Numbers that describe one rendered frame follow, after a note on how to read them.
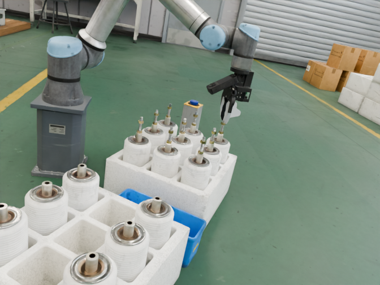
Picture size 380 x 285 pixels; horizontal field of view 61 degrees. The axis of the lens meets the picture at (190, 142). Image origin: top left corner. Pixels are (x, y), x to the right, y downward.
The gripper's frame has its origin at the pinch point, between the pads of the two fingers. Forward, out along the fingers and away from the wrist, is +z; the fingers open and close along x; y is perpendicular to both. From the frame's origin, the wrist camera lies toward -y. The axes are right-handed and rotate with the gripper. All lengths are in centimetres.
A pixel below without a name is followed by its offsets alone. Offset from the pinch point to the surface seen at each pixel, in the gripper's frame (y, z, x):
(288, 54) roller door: 312, 14, 446
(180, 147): -17.3, 10.2, -6.6
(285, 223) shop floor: 27.9, 34.6, -21.6
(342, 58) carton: 267, -10, 250
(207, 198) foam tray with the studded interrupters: -12.4, 17.0, -29.3
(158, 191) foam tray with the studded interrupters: -26.0, 21.4, -19.0
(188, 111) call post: -6.7, 5.9, 23.0
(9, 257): -64, 17, -51
